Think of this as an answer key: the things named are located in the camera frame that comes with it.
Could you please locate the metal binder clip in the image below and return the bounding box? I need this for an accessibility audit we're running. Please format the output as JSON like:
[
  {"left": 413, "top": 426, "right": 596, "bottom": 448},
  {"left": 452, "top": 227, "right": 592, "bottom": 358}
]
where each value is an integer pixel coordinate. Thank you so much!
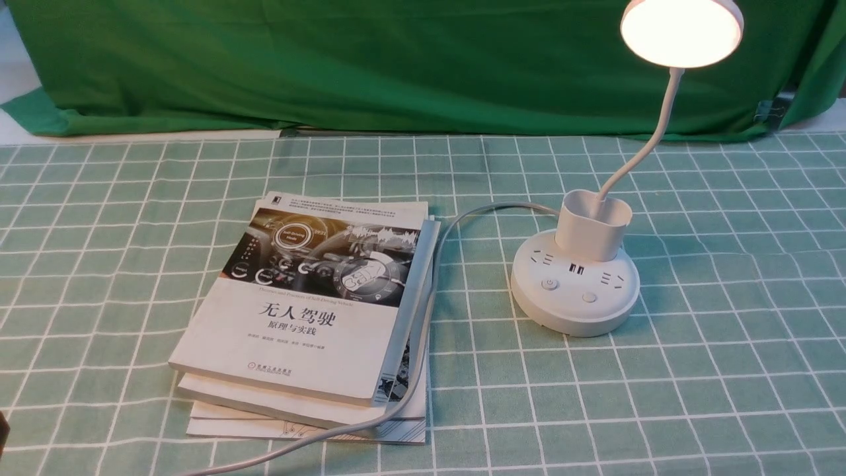
[{"left": 753, "top": 90, "right": 796, "bottom": 132}]

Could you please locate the white desk lamp socket base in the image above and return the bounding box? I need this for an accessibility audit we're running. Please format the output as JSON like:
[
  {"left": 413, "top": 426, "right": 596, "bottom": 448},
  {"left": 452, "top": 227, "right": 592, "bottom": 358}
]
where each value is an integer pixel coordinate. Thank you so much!
[{"left": 510, "top": 1, "right": 744, "bottom": 337}]

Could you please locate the green checkered tablecloth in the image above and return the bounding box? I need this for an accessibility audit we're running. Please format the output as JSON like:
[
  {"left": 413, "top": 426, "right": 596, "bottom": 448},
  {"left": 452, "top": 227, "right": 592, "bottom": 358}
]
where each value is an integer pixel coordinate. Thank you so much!
[{"left": 1, "top": 132, "right": 845, "bottom": 475}]

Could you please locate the middle white book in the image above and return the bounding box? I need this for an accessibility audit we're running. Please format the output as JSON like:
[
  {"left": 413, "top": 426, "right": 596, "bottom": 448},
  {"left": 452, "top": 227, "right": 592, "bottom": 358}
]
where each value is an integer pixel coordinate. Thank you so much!
[{"left": 174, "top": 215, "right": 441, "bottom": 430}]

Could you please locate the top white autonomous driving book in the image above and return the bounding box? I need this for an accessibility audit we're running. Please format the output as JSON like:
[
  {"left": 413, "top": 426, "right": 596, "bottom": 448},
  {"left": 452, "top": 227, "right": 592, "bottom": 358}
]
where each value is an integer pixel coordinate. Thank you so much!
[{"left": 167, "top": 192, "right": 429, "bottom": 408}]

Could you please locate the green backdrop cloth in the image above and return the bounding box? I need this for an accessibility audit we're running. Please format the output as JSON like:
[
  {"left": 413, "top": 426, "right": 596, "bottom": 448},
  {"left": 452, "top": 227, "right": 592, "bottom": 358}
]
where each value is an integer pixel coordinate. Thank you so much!
[{"left": 0, "top": 0, "right": 846, "bottom": 143}]

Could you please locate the white lamp power cable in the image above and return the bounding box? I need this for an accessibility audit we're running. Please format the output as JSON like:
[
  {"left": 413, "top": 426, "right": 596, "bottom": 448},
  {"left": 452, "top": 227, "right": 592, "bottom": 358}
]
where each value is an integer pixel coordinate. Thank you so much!
[{"left": 187, "top": 202, "right": 562, "bottom": 476}]

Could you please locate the dark object at left edge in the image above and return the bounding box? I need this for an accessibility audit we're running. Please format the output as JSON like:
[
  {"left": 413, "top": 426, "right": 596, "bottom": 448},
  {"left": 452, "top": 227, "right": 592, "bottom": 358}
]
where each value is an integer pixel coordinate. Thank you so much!
[{"left": 0, "top": 412, "right": 11, "bottom": 457}]

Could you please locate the bottom white book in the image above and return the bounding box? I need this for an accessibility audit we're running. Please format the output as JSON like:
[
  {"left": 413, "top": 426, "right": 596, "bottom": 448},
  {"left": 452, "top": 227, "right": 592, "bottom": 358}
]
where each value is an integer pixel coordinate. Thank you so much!
[{"left": 178, "top": 329, "right": 427, "bottom": 445}]

